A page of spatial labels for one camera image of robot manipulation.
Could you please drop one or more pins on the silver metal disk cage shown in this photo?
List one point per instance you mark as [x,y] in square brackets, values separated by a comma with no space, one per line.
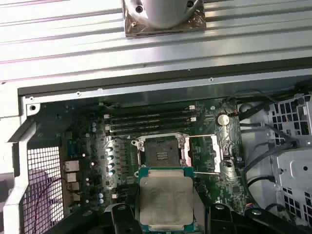
[292,170]

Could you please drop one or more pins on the black RAM slot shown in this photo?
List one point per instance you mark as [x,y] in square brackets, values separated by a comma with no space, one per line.
[151,111]
[151,123]
[151,117]
[151,128]

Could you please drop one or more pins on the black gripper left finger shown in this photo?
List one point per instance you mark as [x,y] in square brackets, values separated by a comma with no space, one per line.
[122,221]

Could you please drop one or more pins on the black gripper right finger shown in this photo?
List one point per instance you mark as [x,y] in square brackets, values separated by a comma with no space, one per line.
[221,221]

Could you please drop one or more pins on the metal socket cover frame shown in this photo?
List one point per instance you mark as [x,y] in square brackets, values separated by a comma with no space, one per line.
[217,151]

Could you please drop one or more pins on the silver coin cell battery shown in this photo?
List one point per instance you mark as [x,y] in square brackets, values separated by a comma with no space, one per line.
[223,120]

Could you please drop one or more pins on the CPU socket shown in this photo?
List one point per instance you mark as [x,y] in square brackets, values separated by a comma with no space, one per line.
[158,151]

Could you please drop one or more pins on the green motherboard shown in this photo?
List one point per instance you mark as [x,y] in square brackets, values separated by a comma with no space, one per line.
[209,178]

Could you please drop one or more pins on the black and grey PC case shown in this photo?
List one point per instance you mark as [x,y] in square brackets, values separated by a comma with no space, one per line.
[170,96]

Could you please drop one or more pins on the silver rear port block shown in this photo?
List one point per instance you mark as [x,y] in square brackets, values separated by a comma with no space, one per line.
[72,176]
[72,165]

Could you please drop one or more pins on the square brown base plate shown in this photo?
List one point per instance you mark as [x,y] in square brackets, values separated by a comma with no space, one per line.
[198,23]

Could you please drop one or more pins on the silver topped CPU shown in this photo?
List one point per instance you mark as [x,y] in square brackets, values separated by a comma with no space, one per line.
[168,200]

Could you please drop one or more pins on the blue rear port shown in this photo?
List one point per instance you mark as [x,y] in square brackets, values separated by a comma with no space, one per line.
[73,148]

